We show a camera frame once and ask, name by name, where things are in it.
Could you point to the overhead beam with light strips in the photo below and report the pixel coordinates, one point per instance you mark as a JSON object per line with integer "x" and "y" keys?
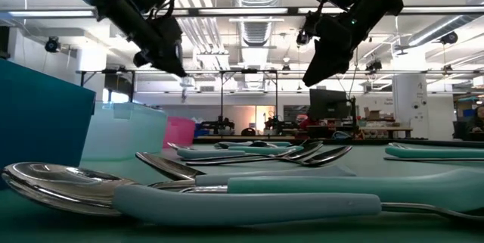
{"x": 435, "y": 9}

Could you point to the black frame workstation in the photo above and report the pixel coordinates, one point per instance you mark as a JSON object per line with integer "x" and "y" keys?
{"x": 222, "y": 99}

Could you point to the pink plastic bin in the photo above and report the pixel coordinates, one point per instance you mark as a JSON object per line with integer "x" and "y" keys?
{"x": 179, "y": 131}

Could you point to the silver slanted ceiling duct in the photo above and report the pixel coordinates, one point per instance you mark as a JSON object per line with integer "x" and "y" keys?
{"x": 435, "y": 31}

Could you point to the black ceiling speaker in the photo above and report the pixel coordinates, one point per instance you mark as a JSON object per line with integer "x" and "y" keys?
{"x": 449, "y": 38}
{"x": 52, "y": 45}

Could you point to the black computer monitor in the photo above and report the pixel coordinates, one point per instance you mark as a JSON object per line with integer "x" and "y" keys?
{"x": 327, "y": 104}

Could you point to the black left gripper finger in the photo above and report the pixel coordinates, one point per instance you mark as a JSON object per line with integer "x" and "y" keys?
{"x": 162, "y": 46}

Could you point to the dark teal plastic bin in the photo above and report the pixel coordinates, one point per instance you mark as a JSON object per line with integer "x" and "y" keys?
{"x": 38, "y": 122}

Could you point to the translucent green plastic bin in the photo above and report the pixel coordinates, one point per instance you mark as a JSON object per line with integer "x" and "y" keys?
{"x": 125, "y": 133}

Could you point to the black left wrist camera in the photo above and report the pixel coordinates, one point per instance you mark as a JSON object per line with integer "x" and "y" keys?
{"x": 140, "y": 58}

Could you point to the wooden desk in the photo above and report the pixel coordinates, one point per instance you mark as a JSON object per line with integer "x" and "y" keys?
{"x": 389, "y": 129}

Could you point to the black table frame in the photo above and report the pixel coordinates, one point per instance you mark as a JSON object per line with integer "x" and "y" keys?
{"x": 340, "y": 141}

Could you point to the black hanging ceiling device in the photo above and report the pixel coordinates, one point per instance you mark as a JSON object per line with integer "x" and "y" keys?
{"x": 302, "y": 38}

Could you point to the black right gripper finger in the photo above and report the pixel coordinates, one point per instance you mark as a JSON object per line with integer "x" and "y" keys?
{"x": 329, "y": 59}

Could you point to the shelf with blue bins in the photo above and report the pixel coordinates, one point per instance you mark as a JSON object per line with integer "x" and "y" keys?
{"x": 461, "y": 101}

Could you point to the cardboard box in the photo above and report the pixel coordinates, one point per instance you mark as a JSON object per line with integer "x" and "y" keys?
{"x": 373, "y": 114}

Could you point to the black background robot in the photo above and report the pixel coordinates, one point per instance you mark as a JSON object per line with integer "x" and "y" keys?
{"x": 276, "y": 123}
{"x": 219, "y": 125}

